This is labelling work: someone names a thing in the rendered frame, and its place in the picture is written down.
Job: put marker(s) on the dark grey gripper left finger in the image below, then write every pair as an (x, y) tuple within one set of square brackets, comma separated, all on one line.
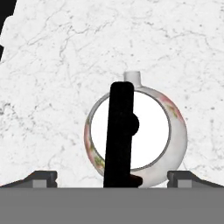
[(43, 177)]

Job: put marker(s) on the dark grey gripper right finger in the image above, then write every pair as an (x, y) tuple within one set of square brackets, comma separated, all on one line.
[(180, 178)]

